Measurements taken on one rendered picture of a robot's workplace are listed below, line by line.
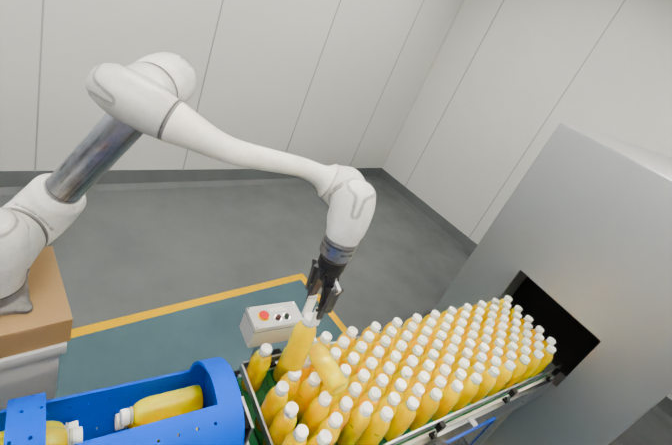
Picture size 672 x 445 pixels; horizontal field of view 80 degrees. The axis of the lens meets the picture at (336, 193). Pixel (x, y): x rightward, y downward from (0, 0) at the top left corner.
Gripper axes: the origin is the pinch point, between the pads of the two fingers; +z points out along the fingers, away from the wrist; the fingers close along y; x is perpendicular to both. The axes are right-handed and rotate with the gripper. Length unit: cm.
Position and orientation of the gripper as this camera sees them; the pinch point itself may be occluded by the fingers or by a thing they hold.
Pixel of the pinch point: (313, 311)
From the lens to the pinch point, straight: 119.0
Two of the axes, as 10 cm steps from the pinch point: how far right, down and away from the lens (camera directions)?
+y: 5.0, 5.2, -6.9
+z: -3.1, 8.5, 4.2
